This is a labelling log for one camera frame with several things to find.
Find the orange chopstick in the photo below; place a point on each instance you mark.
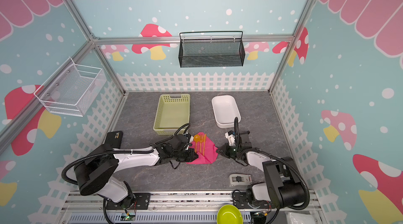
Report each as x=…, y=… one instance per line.
x=204, y=143
x=202, y=140

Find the black box with yellow label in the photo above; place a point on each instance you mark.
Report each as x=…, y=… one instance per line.
x=114, y=139

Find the orange spoon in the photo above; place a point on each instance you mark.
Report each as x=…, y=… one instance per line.
x=196, y=141

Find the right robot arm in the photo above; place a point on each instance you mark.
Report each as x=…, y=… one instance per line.
x=283, y=186

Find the green perforated plastic basket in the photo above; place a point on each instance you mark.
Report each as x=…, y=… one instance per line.
x=173, y=111

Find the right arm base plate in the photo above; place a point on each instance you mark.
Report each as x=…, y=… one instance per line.
x=244, y=200

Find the pink paper napkin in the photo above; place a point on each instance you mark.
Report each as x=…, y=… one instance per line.
x=207, y=155

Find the white small device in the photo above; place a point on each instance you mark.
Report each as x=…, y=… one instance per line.
x=237, y=180

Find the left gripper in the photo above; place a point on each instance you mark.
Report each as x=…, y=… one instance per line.
x=191, y=152

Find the white plastic tub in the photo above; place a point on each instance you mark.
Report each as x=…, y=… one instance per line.
x=225, y=111

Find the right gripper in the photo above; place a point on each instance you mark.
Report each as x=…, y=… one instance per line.
x=228, y=151

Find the lime green bowl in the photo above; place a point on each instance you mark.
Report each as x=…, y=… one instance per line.
x=229, y=214

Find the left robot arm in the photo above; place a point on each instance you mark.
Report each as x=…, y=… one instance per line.
x=93, y=174

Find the white wire mesh basket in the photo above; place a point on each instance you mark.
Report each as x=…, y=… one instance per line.
x=72, y=90

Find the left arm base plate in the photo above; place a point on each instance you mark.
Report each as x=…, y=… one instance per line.
x=136, y=201

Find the black wire mesh basket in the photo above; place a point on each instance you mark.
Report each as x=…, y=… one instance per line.
x=211, y=49

